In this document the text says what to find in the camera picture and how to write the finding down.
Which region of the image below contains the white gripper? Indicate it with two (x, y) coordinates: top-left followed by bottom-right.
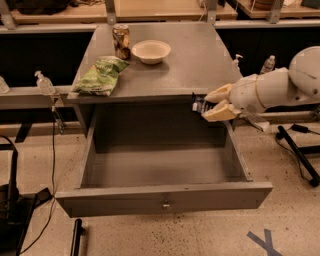
(201, 74), (260, 122)

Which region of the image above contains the dark blue rxbar wrapper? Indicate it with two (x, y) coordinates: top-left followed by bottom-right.
(191, 94), (215, 114)

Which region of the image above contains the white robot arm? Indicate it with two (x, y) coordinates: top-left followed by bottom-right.
(202, 46), (320, 122)

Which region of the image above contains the grey cabinet counter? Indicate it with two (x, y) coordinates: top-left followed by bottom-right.
(67, 21), (252, 138)

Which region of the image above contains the open grey top drawer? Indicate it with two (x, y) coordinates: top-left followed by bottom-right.
(57, 104), (272, 217)

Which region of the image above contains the black bar under drawer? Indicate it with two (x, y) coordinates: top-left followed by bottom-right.
(70, 218), (84, 256)

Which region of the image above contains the small sanitizer pump bottle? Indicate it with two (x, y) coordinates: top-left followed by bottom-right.
(233, 54), (243, 70)

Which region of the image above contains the clear water bottle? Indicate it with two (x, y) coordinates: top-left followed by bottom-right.
(260, 55), (275, 74)

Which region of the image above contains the white paper bowl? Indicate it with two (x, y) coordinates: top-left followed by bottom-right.
(131, 40), (171, 65)

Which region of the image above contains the black metal leg right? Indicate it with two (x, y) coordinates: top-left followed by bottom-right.
(276, 126), (320, 187)

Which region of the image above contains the brown drink can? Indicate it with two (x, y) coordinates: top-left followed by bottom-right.
(112, 24), (131, 60)

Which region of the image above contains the green chip bag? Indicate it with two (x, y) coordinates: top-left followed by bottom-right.
(73, 56), (129, 96)

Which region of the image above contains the blue tape cross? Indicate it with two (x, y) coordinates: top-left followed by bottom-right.
(247, 229), (283, 256)

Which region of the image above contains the left sanitizer pump bottle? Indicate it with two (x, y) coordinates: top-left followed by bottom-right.
(34, 71), (55, 96)

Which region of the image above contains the clear bottle far left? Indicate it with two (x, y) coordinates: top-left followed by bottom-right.
(0, 76), (10, 94)

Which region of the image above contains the black stand base left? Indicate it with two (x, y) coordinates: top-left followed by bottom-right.
(0, 135), (53, 256)

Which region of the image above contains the black cable on floor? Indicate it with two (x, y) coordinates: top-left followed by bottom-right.
(19, 105), (58, 256)

